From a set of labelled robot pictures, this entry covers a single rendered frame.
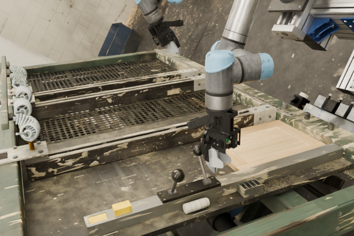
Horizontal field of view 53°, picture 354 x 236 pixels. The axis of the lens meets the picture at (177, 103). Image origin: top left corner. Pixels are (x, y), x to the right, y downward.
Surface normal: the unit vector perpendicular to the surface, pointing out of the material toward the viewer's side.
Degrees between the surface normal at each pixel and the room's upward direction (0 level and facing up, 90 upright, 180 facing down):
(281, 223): 56
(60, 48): 90
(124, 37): 90
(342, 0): 0
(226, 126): 38
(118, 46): 90
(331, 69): 0
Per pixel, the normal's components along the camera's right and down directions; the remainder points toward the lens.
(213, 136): -0.71, 0.27
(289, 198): -0.03, -0.93
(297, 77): -0.77, -0.37
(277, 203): -0.90, 0.18
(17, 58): 0.47, 0.22
